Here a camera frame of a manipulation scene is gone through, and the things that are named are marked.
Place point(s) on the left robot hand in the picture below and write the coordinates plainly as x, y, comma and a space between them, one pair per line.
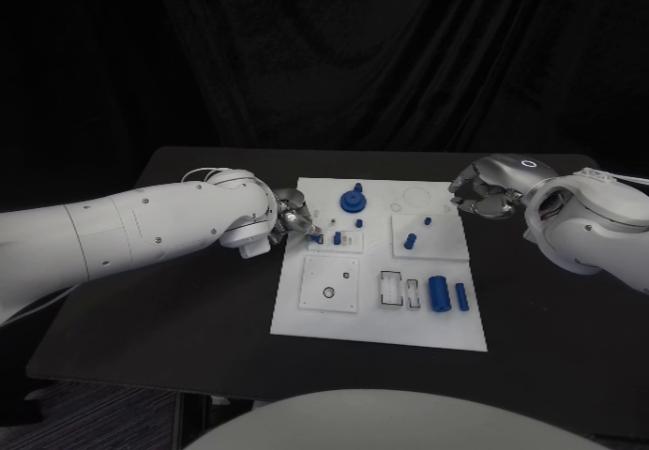
296, 214

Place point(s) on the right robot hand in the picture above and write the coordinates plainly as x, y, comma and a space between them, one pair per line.
512, 172

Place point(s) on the blue block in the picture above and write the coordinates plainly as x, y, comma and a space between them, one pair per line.
318, 239

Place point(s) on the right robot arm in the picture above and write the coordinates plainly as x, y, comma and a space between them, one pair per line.
599, 225

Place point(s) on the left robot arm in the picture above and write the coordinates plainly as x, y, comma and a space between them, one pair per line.
127, 228

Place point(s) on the white task board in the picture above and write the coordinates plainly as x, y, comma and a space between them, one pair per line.
375, 327

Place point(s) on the blue gear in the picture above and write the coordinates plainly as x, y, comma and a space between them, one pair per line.
352, 203

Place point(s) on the short blue cylinder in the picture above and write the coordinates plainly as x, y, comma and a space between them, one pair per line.
410, 241

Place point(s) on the thick blue cylinder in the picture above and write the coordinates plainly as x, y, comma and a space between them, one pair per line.
439, 294

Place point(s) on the long thin blue cylinder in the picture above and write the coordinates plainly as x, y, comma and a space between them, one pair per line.
462, 297

